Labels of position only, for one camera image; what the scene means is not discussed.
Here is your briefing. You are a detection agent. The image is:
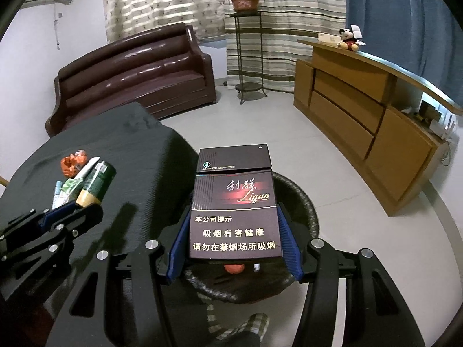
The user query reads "dark green yellow tube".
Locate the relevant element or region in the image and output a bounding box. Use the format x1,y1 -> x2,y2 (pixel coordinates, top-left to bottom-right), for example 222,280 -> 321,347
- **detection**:
75,160 -> 117,208

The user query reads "large red plastic bag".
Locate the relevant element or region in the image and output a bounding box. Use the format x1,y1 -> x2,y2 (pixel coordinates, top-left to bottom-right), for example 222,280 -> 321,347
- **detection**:
224,264 -> 246,275

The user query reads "black cigarette carton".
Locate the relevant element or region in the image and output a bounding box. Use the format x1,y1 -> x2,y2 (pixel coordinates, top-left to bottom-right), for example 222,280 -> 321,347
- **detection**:
189,143 -> 282,262

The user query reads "black woven trash basket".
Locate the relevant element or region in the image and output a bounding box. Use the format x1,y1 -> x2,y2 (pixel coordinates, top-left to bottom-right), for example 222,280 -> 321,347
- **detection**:
184,172 -> 319,304

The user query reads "light blue tube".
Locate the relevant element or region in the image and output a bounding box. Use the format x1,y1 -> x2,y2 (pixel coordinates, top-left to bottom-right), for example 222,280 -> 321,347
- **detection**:
52,181 -> 63,209

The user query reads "green white tissue packet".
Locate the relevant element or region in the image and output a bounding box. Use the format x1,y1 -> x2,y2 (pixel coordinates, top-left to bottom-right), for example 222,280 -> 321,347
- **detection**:
59,177 -> 85,206

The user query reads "small orange plastic bag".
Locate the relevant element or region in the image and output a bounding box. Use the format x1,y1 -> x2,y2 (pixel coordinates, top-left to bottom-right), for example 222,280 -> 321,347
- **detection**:
60,149 -> 89,178

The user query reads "wooden chair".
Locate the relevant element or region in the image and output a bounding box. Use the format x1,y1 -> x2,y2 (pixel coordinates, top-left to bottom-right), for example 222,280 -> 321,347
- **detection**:
0,176 -> 9,187

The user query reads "checkered slipper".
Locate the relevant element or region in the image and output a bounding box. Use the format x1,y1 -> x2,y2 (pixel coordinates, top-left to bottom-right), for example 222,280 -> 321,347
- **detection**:
208,313 -> 269,346

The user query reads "dark grey tablecloth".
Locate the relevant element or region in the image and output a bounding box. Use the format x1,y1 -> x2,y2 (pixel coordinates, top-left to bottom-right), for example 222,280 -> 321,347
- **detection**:
0,101 -> 199,311

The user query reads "wooden sideboard cabinet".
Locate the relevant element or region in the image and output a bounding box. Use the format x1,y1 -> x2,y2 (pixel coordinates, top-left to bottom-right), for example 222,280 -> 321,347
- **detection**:
293,40 -> 462,216

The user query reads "black metal plant stand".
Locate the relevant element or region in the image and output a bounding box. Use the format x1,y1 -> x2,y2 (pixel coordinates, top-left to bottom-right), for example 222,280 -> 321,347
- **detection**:
231,10 -> 268,105

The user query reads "dark brown leather sofa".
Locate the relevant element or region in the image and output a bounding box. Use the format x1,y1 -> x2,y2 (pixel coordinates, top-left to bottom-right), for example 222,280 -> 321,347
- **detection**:
45,23 -> 217,137

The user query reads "striped curtain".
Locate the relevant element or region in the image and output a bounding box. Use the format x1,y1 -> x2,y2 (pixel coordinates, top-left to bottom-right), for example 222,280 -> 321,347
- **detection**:
225,0 -> 346,93

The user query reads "beige box on cabinet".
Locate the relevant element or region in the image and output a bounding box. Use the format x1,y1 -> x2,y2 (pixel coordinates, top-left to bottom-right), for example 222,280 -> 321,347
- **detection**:
318,32 -> 341,47

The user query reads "mickey mouse plush toy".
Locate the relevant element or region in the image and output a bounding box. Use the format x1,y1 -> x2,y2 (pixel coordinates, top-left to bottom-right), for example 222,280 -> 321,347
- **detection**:
337,24 -> 366,52

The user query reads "beige patterned curtain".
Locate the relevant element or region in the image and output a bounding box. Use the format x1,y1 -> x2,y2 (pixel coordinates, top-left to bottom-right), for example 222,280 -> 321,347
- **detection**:
103,0 -> 225,42

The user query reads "blue curtain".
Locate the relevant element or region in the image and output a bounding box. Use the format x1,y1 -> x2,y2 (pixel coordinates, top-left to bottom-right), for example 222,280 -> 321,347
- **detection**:
346,0 -> 462,104

